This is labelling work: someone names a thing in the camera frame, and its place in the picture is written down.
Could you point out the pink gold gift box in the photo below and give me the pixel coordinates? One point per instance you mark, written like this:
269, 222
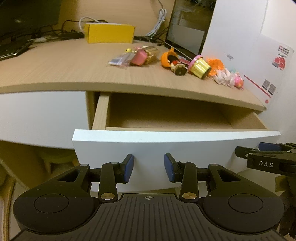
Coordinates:
144, 55

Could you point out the black keyboard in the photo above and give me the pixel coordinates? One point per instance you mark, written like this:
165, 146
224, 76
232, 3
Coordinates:
14, 49

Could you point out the white lace cloth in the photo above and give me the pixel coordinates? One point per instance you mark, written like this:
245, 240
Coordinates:
224, 77

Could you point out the black monitor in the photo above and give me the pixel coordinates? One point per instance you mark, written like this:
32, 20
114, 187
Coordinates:
28, 15

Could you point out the yellow cardboard box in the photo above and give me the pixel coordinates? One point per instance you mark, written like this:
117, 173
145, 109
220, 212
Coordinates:
109, 33

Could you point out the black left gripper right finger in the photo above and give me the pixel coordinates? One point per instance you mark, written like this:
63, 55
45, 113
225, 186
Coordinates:
230, 201

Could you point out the pink green squishy toy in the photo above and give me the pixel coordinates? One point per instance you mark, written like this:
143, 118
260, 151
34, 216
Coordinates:
236, 80

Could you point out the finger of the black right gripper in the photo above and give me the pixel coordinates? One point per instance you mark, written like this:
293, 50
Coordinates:
269, 147
243, 152

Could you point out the wooden desk drawer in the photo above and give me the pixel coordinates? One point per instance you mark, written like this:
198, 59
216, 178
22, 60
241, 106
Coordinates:
149, 126

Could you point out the orange round toy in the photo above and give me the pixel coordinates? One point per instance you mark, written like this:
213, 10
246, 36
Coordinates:
215, 65

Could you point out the gold pink cupcake toy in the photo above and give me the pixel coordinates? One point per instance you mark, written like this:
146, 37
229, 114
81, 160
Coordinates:
199, 67

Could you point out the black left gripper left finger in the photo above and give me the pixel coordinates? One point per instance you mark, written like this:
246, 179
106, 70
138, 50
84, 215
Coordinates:
69, 200

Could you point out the pink card packet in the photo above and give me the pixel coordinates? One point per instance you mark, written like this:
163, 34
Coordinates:
122, 60

